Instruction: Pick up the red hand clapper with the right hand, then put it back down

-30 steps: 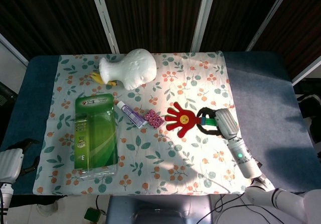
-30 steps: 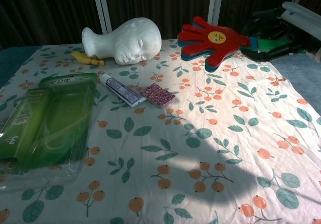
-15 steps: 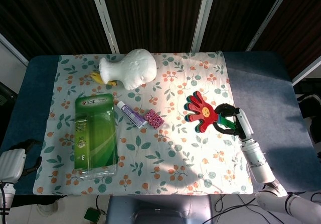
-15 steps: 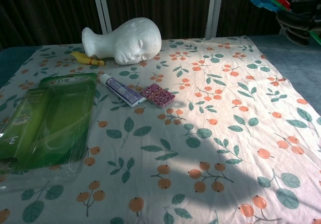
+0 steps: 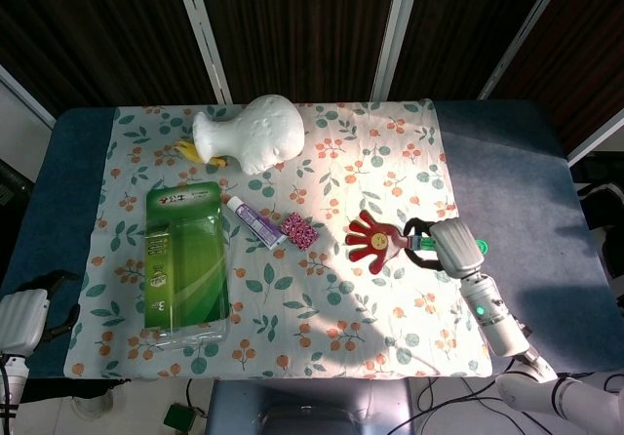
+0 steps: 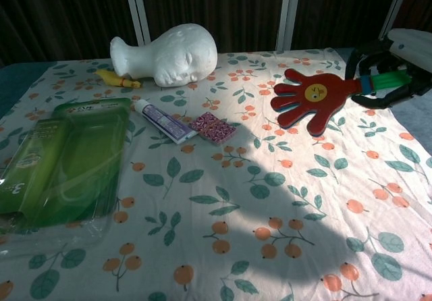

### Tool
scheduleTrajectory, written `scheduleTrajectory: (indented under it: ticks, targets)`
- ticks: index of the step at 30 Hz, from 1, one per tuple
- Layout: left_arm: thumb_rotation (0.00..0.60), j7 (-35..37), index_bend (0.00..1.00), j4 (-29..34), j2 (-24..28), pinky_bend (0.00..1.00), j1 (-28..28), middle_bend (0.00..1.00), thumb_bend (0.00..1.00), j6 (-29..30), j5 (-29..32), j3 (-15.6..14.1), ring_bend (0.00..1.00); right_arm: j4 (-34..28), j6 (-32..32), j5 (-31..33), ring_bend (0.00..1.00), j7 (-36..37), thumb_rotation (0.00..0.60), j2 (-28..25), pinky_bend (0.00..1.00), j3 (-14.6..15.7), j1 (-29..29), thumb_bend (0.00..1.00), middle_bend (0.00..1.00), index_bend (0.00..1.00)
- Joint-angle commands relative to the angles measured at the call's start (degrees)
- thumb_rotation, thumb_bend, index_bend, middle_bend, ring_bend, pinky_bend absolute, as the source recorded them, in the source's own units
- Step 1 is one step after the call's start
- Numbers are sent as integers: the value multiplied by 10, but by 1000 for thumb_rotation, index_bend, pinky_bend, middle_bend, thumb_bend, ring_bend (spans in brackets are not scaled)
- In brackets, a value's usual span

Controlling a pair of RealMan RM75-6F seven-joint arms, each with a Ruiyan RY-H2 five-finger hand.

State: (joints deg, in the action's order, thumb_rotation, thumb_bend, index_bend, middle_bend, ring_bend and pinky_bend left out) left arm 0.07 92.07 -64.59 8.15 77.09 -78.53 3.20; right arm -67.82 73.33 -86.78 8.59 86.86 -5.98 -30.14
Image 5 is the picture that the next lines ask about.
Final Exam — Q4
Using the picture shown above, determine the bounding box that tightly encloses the floral leaf print tablecloth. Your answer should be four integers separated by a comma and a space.
62, 98, 493, 380

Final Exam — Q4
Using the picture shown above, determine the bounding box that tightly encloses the black floor cable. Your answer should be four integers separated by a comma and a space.
416, 376, 488, 435

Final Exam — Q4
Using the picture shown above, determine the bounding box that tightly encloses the white round floor object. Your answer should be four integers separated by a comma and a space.
70, 388, 116, 421

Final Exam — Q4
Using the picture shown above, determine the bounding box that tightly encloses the white aluminium partition post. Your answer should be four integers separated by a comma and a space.
567, 107, 624, 166
0, 63, 58, 129
370, 0, 423, 102
480, 0, 571, 99
173, 0, 233, 104

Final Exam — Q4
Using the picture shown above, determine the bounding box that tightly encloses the blue felt table cover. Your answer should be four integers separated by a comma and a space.
0, 99, 610, 380

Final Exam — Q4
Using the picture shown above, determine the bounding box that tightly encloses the black laptop corner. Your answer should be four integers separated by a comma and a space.
0, 159, 35, 207

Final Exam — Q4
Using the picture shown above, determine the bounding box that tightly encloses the yellow rubber chicken toy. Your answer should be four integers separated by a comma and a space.
174, 138, 229, 169

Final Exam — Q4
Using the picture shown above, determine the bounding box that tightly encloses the white foam mannequin head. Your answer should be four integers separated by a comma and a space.
191, 94, 307, 177

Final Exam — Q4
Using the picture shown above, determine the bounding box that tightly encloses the black equipment beside table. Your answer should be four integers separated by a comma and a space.
574, 154, 624, 309

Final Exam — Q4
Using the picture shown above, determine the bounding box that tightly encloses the small magenta patterned box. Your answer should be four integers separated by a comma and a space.
277, 211, 322, 252

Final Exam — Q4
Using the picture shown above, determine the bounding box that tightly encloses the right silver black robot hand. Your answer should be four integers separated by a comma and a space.
403, 217, 487, 278

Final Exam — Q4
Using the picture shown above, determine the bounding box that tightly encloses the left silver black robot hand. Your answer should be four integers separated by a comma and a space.
0, 268, 82, 357

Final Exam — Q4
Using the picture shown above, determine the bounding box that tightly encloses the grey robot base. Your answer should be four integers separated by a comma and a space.
207, 378, 415, 435

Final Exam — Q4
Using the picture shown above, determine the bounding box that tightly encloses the small green floor box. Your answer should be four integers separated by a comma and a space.
163, 403, 196, 431

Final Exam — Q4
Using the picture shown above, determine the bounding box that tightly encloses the white purple toothpaste tube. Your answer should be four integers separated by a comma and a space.
224, 195, 288, 251

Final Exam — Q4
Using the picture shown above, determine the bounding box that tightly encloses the red hand clapper green handle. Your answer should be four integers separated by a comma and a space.
344, 210, 490, 276

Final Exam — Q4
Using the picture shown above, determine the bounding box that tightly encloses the green clear blister package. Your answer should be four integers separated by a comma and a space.
142, 180, 231, 351

